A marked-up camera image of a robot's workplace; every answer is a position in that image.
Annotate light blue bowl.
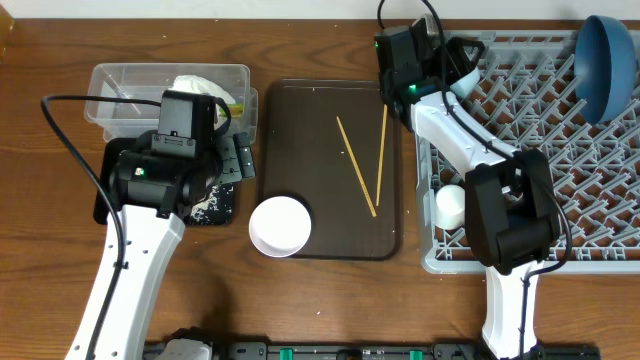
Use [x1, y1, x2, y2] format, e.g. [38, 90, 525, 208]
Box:
[450, 67, 480, 99]

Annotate rice food scraps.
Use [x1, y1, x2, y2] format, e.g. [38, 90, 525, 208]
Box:
[189, 184, 234, 226]

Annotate white pink-rimmed bowl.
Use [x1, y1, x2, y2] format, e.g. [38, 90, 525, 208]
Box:
[248, 196, 312, 258]

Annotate white napkin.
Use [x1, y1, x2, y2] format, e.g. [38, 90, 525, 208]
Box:
[170, 75, 237, 114]

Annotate wooden chopstick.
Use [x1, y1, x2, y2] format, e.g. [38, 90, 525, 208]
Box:
[376, 104, 388, 206]
[336, 116, 377, 218]

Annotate dark blue plate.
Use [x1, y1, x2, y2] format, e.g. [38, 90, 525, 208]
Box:
[574, 15, 637, 125]

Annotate small white green cup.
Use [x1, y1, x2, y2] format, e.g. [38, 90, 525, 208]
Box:
[435, 185, 465, 230]

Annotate yellow snack wrapper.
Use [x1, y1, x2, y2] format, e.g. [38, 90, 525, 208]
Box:
[228, 104, 245, 118]

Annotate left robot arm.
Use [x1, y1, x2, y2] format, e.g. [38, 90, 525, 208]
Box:
[67, 90, 255, 359]

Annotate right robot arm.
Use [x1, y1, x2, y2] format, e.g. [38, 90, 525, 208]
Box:
[374, 18, 560, 359]

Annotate grey dishwasher rack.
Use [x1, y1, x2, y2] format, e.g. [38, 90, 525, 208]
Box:
[408, 29, 640, 275]

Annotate black rectangular tray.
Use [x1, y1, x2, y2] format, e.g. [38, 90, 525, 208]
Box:
[100, 138, 234, 226]

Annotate dark brown serving tray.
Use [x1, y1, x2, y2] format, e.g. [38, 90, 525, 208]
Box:
[261, 79, 402, 261]

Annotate clear plastic bin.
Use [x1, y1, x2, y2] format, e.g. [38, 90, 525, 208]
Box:
[85, 63, 258, 142]

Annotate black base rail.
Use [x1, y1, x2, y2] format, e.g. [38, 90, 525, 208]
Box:
[142, 327, 601, 360]

